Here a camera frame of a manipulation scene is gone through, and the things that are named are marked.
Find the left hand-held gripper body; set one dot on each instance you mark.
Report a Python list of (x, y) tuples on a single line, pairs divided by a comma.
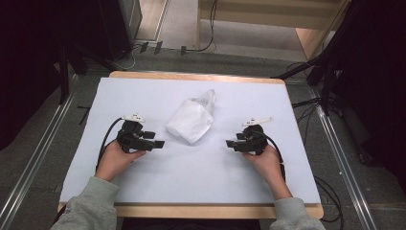
[(130, 140)]

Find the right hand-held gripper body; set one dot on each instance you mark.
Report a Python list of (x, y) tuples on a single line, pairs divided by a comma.
[(255, 140)]

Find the white mesh laundry bag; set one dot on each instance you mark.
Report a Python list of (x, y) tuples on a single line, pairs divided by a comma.
[(191, 119)]

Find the person's right hand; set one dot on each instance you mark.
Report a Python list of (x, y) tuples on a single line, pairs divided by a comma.
[(266, 163)]

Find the person's left hand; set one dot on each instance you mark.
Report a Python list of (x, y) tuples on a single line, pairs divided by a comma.
[(113, 163)]

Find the wooden table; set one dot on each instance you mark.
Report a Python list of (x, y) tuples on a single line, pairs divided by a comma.
[(198, 211)]

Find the black metal stand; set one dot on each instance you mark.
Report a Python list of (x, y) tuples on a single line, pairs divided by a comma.
[(325, 76), (64, 76)]

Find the dark cabinet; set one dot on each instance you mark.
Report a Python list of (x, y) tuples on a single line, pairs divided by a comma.
[(123, 25)]

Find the light wooden furniture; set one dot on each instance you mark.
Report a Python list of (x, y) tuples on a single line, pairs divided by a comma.
[(306, 35)]

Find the metal floor rail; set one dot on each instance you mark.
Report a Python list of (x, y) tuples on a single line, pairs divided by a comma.
[(343, 159), (38, 143)]

